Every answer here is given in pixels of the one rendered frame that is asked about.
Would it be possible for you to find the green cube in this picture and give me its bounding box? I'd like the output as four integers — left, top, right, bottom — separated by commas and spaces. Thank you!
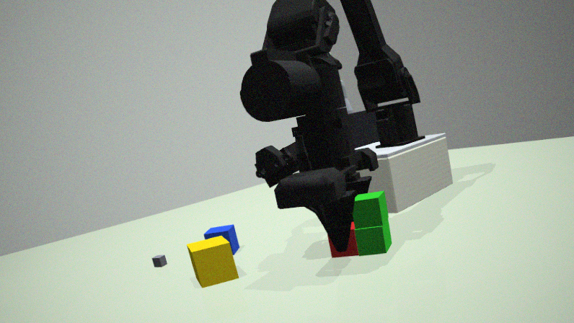
355, 219, 392, 256
353, 191, 389, 229

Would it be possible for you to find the red block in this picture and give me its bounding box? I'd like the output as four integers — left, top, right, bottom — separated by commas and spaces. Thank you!
327, 222, 359, 258

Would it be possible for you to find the blue block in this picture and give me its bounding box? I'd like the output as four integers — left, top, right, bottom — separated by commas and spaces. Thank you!
203, 225, 240, 255

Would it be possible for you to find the yellow block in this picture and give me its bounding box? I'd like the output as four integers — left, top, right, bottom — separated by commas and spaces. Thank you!
186, 236, 239, 288

